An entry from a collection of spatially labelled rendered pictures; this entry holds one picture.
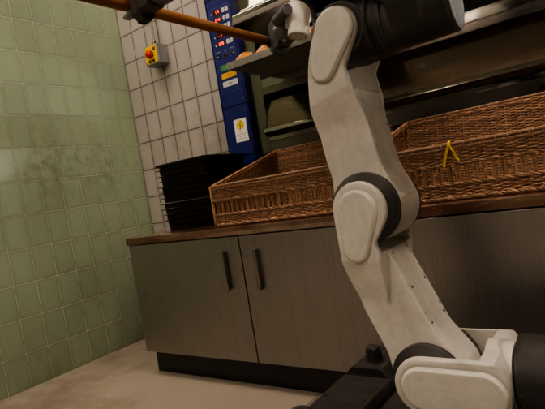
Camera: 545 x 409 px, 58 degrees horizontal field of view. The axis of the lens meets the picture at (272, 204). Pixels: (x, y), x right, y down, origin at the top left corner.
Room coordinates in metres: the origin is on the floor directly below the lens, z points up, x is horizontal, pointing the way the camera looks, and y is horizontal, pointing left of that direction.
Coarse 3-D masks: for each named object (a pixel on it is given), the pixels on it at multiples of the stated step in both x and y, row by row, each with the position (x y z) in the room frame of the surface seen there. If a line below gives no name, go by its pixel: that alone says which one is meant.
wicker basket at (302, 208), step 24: (312, 144) 2.05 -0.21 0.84; (264, 168) 2.08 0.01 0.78; (288, 168) 2.10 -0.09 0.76; (312, 168) 1.53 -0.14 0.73; (216, 192) 1.77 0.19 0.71; (240, 192) 1.70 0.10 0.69; (264, 192) 1.64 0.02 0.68; (288, 192) 1.59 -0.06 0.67; (312, 192) 1.54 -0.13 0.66; (216, 216) 1.78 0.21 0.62; (240, 216) 1.72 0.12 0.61; (264, 216) 1.66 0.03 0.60; (288, 216) 1.60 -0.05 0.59; (312, 216) 1.55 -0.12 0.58
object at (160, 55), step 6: (156, 42) 2.49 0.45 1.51; (144, 48) 2.54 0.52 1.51; (150, 48) 2.51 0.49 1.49; (156, 48) 2.49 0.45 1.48; (162, 48) 2.52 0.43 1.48; (156, 54) 2.49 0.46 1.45; (162, 54) 2.51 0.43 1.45; (150, 60) 2.52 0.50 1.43; (156, 60) 2.50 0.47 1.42; (162, 60) 2.51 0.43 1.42; (168, 60) 2.54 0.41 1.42; (150, 66) 2.54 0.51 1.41; (156, 66) 2.55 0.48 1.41
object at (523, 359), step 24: (528, 336) 0.86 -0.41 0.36; (360, 360) 1.25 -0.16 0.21; (384, 360) 1.23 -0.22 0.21; (528, 360) 0.82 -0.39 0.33; (336, 384) 1.18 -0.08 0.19; (360, 384) 1.16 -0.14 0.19; (384, 384) 1.14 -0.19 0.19; (528, 384) 0.80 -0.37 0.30; (312, 408) 1.07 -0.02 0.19; (336, 408) 1.06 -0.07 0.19; (360, 408) 1.04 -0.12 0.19; (384, 408) 1.06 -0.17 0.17; (408, 408) 1.05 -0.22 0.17; (528, 408) 0.81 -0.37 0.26
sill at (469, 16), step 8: (504, 0) 1.62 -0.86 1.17; (512, 0) 1.60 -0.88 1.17; (520, 0) 1.59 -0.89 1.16; (528, 0) 1.58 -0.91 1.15; (536, 0) 1.56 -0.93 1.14; (480, 8) 1.66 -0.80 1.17; (488, 8) 1.65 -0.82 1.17; (496, 8) 1.63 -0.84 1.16; (504, 8) 1.62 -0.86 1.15; (512, 8) 1.60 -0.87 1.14; (472, 16) 1.68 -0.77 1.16; (480, 16) 1.66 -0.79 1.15; (488, 16) 1.65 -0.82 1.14; (288, 72) 2.13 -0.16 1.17; (296, 72) 2.11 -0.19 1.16; (304, 72) 2.08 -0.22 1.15; (264, 80) 2.21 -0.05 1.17; (272, 80) 2.18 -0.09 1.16; (280, 80) 2.16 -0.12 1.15
